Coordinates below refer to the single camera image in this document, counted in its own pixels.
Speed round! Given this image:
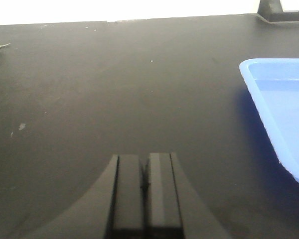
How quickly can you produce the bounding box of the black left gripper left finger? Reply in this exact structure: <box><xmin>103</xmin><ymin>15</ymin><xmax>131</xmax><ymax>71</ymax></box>
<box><xmin>27</xmin><ymin>154</ymin><xmax>144</xmax><ymax>239</ymax></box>

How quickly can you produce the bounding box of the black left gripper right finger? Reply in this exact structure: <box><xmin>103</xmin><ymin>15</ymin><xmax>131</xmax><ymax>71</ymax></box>
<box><xmin>145</xmin><ymin>153</ymin><xmax>231</xmax><ymax>239</ymax></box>

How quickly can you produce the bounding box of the blue plastic tray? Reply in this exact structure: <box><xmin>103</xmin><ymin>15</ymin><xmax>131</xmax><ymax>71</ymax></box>
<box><xmin>239</xmin><ymin>58</ymin><xmax>299</xmax><ymax>183</ymax></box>

